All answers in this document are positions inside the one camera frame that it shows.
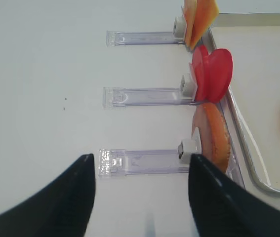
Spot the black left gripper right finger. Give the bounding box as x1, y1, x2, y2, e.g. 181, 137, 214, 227
188, 154, 280, 237

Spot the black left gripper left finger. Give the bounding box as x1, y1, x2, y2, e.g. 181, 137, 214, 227
0, 154, 96, 237

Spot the clear bread pusher track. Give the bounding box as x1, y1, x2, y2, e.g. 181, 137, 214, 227
98, 138, 202, 177

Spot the clear tomato pusher track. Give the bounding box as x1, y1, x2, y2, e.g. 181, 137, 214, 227
103, 74, 198, 109

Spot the red tomato slice outer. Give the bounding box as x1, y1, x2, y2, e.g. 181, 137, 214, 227
192, 45, 208, 101

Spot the clear cheese pusher track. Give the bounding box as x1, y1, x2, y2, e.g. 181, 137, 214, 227
106, 16, 187, 46

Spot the yellow cheese slice inner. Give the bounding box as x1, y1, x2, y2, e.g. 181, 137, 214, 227
190, 0, 219, 49

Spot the orange cheese slice outer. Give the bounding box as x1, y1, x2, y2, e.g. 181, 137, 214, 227
183, 0, 198, 50

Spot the white metal tray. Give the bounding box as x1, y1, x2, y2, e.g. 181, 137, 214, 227
209, 13, 280, 194

